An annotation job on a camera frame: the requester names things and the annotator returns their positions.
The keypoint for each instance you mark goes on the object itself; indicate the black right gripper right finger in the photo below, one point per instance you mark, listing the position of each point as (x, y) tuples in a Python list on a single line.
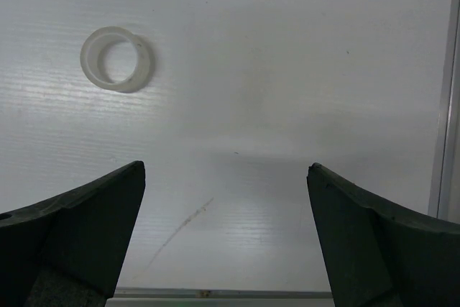
[(378, 253)]

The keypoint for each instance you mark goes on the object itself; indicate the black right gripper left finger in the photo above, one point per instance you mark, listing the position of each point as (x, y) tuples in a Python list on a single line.
[(68, 250)]

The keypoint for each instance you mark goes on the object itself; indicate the clear tape roll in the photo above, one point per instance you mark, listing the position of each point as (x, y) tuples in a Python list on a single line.
[(115, 59)]

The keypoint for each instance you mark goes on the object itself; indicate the aluminium table edge rail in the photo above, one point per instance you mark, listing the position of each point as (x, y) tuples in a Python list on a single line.
[(248, 94)]

